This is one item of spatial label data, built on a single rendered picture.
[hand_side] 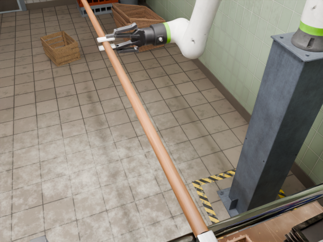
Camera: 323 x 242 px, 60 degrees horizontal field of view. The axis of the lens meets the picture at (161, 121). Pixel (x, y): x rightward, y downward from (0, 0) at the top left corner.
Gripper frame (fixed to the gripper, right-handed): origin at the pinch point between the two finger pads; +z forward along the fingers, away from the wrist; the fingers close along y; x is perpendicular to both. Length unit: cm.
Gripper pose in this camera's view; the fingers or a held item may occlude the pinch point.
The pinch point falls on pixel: (106, 42)
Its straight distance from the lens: 126.1
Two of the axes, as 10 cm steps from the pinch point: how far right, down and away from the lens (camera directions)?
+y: 0.0, 7.4, 6.7
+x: -3.5, -6.3, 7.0
